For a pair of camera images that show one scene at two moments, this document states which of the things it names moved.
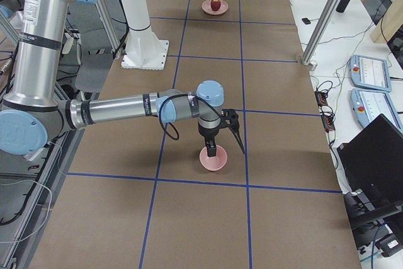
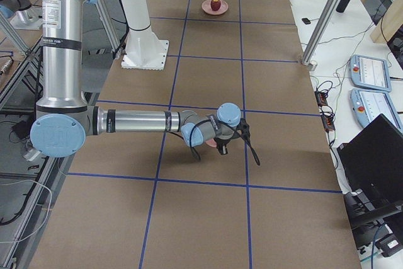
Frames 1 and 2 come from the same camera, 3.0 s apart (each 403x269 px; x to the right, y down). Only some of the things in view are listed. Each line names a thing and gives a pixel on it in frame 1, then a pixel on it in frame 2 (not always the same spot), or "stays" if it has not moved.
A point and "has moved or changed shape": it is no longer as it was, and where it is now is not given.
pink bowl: [214, 163] has moved or changed shape
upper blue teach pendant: [369, 72] stays
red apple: [215, 4] stays
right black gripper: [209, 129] to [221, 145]
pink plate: [206, 7] stays
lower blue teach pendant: [368, 104] stays
